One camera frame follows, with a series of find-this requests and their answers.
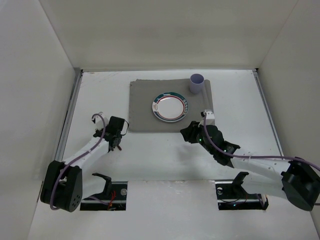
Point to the left aluminium table rail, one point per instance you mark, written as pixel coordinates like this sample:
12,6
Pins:
63,137

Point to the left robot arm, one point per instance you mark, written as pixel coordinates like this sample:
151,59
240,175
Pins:
63,187

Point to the grey cloth placemat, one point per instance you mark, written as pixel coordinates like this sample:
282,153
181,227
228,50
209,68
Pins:
142,92

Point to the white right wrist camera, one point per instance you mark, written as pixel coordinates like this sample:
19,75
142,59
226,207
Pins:
208,118

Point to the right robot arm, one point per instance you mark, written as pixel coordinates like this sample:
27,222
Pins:
292,180

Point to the white plate green rim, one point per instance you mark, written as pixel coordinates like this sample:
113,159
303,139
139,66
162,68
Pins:
170,107

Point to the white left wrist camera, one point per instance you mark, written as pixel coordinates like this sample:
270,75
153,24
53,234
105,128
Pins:
100,120

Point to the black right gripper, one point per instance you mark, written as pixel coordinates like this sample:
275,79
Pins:
192,132

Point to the aluminium table rail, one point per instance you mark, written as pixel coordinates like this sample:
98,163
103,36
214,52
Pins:
63,137
265,142

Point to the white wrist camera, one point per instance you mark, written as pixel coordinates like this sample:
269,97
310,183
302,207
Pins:
100,120
208,118

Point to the right aluminium table rail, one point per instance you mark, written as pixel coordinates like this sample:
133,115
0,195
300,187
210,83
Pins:
265,142

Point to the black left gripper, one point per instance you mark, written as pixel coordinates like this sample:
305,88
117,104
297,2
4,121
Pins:
114,141

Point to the white front cover board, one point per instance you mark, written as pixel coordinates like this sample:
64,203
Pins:
183,210

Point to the purple plastic cup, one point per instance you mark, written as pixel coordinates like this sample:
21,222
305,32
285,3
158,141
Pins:
196,83

